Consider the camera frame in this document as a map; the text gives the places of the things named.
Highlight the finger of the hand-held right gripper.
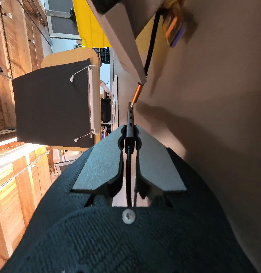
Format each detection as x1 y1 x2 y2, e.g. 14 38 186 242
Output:
122 0 165 39
86 0 148 84

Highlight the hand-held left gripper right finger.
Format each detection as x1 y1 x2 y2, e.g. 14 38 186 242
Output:
134 125 187 200

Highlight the grey framed window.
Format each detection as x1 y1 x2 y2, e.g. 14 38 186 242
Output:
45 0 80 40

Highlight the dark grey usb hub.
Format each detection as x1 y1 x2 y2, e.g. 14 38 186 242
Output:
125 102 136 208

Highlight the purple and orange object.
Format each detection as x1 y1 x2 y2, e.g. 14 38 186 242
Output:
164 12 188 48

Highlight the yellow plastic bin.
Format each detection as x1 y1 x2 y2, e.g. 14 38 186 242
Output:
72 0 167 73

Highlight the white plastic bracket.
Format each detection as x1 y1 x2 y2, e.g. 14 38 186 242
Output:
87 65 100 136

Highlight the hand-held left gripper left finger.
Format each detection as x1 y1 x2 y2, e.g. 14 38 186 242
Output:
72 124 125 192

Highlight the black flat panel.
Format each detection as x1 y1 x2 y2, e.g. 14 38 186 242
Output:
12 58 95 149

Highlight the light wooden board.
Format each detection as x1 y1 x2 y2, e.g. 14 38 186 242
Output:
40 48 101 152

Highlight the orange usb-c cable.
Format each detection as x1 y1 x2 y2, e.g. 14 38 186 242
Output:
130 10 164 107

